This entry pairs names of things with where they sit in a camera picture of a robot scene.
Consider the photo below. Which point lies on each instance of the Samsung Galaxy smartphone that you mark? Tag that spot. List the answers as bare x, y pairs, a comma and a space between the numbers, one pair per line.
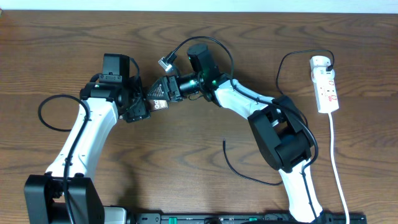
155, 105

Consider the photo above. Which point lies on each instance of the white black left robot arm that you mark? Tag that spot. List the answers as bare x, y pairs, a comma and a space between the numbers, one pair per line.
66, 193

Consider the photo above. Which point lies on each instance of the white power strip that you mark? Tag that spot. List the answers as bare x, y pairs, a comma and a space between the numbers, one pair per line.
324, 84

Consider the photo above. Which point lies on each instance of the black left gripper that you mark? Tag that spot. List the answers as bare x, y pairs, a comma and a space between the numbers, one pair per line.
140, 111

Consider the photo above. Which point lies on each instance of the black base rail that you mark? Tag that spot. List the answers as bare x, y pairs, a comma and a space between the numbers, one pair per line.
157, 218

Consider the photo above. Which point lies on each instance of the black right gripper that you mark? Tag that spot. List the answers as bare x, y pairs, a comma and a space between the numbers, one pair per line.
169, 84

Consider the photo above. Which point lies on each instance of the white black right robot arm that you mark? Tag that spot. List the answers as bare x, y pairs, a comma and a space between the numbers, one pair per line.
282, 135

